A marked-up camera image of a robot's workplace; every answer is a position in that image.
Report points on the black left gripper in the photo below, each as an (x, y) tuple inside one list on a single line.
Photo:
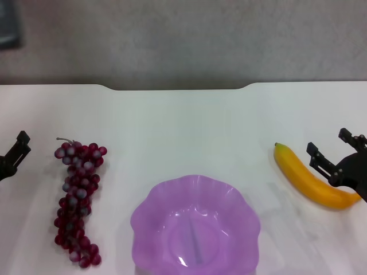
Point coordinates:
[(5, 169)]

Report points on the purple wavy plastic plate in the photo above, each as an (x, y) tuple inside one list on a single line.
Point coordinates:
[(198, 229)]

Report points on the yellow banana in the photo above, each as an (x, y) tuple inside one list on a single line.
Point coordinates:
[(301, 177)]

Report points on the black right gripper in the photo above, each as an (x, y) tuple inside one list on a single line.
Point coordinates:
[(351, 172)]

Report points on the dark blurry background object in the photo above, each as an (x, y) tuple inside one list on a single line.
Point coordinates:
[(8, 23)]

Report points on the red grape bunch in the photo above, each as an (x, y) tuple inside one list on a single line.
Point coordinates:
[(76, 197)]

